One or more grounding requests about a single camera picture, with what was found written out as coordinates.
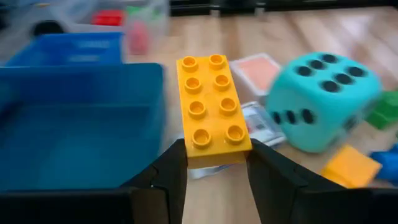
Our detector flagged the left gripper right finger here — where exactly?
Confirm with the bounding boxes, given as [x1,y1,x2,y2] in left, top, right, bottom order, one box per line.
[246,139,398,224]

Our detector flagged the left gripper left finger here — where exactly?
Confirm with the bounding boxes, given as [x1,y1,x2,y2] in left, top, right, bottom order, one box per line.
[0,139,189,224]

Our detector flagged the yellow single-stud block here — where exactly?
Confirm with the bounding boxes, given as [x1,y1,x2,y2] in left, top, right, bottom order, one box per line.
[320,144,383,189]

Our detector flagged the blue single-stud block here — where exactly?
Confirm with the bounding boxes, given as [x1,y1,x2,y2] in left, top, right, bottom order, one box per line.
[369,144,398,183]

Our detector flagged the turquoise foam die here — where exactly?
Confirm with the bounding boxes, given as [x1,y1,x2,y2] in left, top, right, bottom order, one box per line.
[265,52,383,154]

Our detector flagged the yellow eight-stud brick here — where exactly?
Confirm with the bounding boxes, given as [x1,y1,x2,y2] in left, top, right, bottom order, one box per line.
[176,54,253,170]

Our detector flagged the large red brick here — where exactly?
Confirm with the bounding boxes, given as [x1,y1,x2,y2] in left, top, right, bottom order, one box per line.
[91,9,125,27]

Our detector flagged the large teal plastic tray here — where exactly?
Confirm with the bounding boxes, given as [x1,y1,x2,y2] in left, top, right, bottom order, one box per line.
[0,63,165,191]

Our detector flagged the white blue playing card box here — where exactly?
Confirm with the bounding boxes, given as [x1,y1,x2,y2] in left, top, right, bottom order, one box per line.
[189,101,287,180]

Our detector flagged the small blue plastic bin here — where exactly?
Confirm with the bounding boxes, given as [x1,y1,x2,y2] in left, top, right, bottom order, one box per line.
[4,32,125,68]

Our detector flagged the clear plastic container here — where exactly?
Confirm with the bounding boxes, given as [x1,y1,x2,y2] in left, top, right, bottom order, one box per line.
[30,0,170,57]

